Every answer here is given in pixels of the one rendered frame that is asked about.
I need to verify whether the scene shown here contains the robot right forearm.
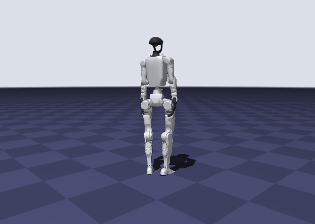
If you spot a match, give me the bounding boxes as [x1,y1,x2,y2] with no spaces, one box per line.
[170,77,178,102]

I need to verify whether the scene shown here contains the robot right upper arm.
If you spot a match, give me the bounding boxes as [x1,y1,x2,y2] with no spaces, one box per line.
[163,57,174,84]

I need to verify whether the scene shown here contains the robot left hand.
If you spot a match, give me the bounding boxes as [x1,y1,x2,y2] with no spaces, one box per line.
[140,98,144,115]

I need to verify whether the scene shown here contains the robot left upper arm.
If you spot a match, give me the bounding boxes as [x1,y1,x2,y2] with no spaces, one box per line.
[140,59,149,85]

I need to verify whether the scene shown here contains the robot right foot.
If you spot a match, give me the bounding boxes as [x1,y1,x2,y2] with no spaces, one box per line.
[160,167,175,175]

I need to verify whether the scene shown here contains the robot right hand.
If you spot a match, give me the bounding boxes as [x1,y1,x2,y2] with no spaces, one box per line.
[168,97,177,117]

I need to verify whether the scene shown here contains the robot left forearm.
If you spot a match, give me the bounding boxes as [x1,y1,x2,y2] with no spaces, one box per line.
[141,83,147,101]

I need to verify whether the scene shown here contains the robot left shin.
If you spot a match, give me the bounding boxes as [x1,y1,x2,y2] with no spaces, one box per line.
[144,132,153,168]

